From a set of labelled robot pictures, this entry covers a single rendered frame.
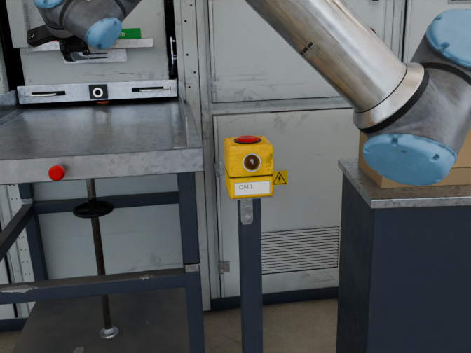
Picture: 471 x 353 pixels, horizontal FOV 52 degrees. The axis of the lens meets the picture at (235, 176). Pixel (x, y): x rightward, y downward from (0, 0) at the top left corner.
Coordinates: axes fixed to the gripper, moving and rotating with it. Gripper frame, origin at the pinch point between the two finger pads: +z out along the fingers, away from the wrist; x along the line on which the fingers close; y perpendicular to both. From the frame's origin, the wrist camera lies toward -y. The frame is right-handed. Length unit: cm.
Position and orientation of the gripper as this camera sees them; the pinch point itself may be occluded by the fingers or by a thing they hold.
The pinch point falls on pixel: (72, 57)
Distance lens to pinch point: 165.5
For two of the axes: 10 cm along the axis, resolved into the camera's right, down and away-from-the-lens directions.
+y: 9.9, -0.5, 1.2
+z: -1.0, 2.2, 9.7
